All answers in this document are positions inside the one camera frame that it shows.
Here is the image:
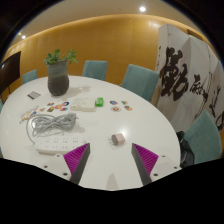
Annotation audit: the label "small grey card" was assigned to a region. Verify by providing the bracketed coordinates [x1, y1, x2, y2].
[27, 90, 42, 101]

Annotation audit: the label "small green item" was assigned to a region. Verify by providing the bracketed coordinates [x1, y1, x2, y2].
[95, 97, 105, 108]

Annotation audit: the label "group of teal chairs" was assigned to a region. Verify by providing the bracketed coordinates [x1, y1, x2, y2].
[0, 59, 223, 166]

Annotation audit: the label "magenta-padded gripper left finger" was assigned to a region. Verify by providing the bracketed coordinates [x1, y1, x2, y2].
[41, 142, 92, 185]

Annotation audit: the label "grey coiled power cable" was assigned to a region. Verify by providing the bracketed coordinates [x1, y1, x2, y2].
[25, 112, 80, 146]

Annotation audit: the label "colourful sticker sheet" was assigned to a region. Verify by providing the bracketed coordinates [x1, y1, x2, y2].
[19, 105, 40, 124]

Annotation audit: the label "grey ribbed pot with plant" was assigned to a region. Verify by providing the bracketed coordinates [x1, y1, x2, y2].
[43, 48, 80, 97]

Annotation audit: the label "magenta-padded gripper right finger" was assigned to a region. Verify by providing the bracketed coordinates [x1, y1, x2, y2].
[130, 143, 183, 186]

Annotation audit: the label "recessed ceiling lights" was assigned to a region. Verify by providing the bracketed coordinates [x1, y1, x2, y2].
[20, 5, 147, 40]

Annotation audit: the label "black bag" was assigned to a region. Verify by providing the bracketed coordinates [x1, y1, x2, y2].
[175, 130, 195, 168]

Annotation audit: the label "white calligraphy folding screen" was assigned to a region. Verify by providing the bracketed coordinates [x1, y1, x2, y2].
[151, 23, 224, 151]

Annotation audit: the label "small white charger block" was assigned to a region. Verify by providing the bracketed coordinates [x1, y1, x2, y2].
[107, 132, 127, 147]

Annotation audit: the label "dark wall screen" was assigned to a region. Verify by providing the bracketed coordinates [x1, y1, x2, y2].
[0, 50, 22, 95]

